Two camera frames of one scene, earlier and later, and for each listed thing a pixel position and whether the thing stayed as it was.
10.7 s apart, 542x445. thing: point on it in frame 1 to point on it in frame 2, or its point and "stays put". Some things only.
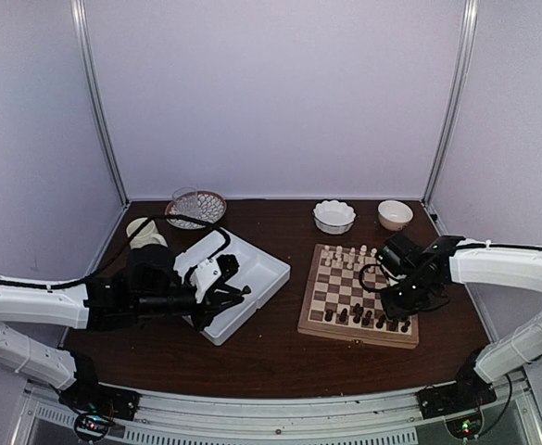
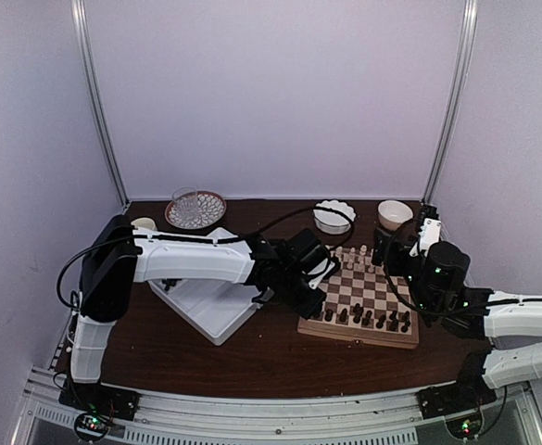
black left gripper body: x=155 y=306 to x=289 y=294
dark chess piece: x=358 y=311 stays put
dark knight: x=393 y=325 stays put
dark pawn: x=367 y=319 stays put
